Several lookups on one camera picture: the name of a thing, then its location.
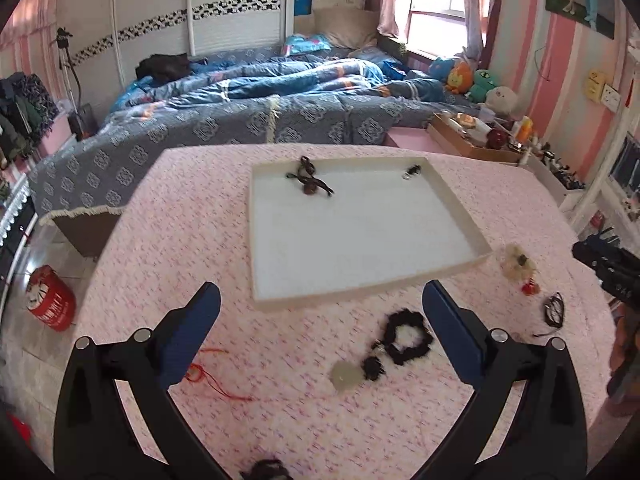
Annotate pink curtain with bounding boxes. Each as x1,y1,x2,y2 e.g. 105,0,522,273
376,0,417,47
459,0,505,70

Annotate blue quilt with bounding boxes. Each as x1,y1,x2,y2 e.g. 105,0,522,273
109,35,482,117

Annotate white shallow tray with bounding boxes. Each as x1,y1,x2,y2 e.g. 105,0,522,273
249,156,494,312

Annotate white shelf unit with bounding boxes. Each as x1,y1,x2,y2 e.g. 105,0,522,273
520,151,587,212

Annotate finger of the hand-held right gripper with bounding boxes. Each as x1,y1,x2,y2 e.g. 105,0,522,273
572,241,618,275
587,227,623,253

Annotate grey patterned bedspread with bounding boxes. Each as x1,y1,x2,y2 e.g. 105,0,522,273
27,94,482,262

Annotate pale jade pendant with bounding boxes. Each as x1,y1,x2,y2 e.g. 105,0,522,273
329,355,387,394

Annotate white plush toy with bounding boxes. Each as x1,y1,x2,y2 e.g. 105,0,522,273
482,86,519,114

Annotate red cord necklace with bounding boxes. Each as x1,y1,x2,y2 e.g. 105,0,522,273
185,347,256,403

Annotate yellow wall sticker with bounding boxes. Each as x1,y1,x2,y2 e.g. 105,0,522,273
586,70,606,101

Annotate person's right hand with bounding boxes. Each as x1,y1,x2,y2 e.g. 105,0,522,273
606,305,640,417

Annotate black cloth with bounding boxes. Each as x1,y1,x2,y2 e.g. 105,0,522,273
136,53,194,86

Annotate white lace trim cloth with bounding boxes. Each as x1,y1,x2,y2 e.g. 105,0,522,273
0,175,39,266

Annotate white flower hair piece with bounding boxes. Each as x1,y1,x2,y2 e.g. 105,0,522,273
500,244,537,283

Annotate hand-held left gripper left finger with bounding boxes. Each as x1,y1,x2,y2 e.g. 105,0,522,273
54,281,236,480

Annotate blue printed pillow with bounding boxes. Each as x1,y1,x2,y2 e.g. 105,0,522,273
281,34,337,59

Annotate cardboard box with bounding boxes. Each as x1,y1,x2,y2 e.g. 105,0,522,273
425,111,524,164

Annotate dark hair ties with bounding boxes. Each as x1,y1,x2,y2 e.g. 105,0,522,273
531,291,567,338

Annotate black leather strap bracelet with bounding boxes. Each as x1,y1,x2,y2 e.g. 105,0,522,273
239,457,295,480

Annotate blue plush toy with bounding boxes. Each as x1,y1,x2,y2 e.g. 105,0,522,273
429,57,458,82

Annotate brown bead black cord bracelet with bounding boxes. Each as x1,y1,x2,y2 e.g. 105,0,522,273
286,156,335,198

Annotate white sliding wardrobe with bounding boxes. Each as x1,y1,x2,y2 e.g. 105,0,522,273
54,0,297,92

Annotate pile of dark clothes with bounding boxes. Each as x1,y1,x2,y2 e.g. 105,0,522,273
0,72,61,162

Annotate white wall socket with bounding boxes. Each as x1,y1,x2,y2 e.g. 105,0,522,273
600,82,622,111

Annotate orange plush toy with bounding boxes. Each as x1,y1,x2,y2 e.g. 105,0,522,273
446,60,475,95

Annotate red metal can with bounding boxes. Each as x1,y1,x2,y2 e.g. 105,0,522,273
26,264,77,332

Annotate pink box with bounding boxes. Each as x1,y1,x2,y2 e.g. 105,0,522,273
383,127,447,154

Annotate beige pillow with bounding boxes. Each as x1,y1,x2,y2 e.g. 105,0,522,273
324,7,379,51

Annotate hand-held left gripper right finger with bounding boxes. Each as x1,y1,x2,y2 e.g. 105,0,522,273
421,280,588,480

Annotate black braided bracelet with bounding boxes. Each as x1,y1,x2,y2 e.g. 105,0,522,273
371,309,435,367

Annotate green plush toy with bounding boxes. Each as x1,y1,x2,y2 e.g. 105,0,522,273
467,69,502,104

